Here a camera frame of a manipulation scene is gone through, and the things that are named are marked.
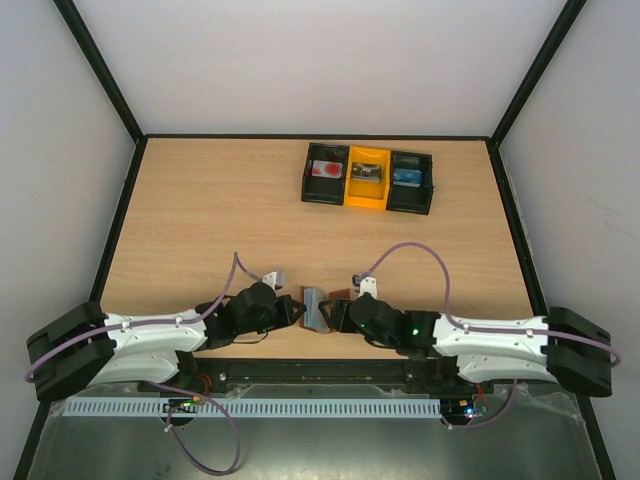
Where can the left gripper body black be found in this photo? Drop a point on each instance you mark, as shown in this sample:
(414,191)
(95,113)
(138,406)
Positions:
(269,322)

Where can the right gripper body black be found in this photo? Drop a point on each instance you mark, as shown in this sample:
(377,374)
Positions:
(341,314)

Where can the brown leather card holder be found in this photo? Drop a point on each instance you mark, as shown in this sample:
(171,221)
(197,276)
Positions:
(313,319)

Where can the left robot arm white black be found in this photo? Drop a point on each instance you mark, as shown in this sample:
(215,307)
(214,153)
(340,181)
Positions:
(87,346)

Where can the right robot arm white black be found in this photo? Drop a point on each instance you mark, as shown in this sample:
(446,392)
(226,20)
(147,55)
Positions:
(559,347)

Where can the dark black card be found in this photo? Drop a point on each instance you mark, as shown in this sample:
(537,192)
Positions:
(361,171)

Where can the red white card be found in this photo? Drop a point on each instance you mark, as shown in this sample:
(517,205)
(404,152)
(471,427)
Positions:
(326,169)

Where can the blue card in bin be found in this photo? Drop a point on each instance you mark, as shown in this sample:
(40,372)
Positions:
(407,177)

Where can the left controller board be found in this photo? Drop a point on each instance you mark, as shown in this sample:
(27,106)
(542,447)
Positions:
(189,405)

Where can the controller board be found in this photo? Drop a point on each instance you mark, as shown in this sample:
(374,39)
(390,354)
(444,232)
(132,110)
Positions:
(189,405)
(462,411)

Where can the right controller board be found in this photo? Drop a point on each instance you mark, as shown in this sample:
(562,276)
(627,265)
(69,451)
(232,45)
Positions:
(462,411)

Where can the yellow middle bin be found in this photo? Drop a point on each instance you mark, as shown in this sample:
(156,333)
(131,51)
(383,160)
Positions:
(364,194)

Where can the right black bin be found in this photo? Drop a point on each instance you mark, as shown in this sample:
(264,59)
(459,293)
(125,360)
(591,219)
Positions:
(416,200)

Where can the black bin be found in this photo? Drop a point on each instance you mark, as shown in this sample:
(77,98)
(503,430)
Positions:
(416,200)
(324,190)

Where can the left black bin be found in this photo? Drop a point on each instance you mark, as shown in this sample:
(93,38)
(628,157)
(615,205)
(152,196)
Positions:
(324,190)

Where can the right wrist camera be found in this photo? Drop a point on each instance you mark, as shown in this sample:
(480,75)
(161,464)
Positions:
(364,284)

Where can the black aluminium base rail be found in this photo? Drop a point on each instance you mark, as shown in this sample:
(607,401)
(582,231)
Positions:
(320,372)

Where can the light blue slotted cable duct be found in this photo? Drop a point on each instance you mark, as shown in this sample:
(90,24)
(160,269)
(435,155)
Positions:
(259,408)

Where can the black cage frame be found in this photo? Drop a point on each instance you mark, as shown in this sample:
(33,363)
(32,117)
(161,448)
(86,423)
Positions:
(552,42)

